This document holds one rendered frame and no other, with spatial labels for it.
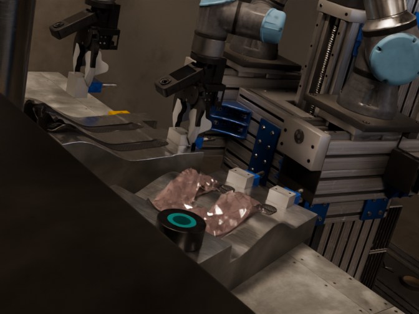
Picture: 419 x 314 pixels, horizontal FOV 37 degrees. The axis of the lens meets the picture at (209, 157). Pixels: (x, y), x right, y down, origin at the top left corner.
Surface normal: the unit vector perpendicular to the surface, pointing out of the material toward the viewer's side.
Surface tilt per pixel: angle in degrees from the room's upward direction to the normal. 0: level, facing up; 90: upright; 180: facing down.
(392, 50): 97
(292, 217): 0
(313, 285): 0
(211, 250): 0
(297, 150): 90
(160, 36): 90
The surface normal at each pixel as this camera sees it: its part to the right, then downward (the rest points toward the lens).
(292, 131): -0.83, 0.02
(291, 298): 0.22, -0.91
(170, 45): 0.52, 0.40
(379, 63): -0.08, 0.45
